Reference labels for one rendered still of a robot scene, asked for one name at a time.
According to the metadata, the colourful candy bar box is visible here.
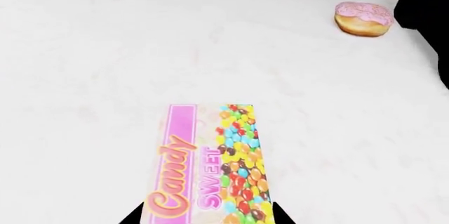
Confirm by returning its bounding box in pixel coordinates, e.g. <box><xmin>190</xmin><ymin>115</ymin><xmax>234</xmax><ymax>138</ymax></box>
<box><xmin>139</xmin><ymin>103</ymin><xmax>276</xmax><ymax>224</ymax></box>

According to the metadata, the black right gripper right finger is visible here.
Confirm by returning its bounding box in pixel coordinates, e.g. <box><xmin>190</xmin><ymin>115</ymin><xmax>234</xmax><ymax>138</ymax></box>
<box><xmin>272</xmin><ymin>201</ymin><xmax>300</xmax><ymax>224</ymax></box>

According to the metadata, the pink frosted donut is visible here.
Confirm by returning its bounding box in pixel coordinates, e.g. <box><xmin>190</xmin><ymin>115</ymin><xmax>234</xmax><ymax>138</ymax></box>
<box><xmin>333</xmin><ymin>1</ymin><xmax>394</xmax><ymax>39</ymax></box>

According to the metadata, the black appliance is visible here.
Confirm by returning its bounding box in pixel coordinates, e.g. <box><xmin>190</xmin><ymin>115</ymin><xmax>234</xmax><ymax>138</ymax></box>
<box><xmin>394</xmin><ymin>0</ymin><xmax>449</xmax><ymax>91</ymax></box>

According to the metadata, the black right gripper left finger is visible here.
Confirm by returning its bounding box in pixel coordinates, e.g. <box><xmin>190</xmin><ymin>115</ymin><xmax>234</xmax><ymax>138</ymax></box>
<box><xmin>119</xmin><ymin>202</ymin><xmax>145</xmax><ymax>224</ymax></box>

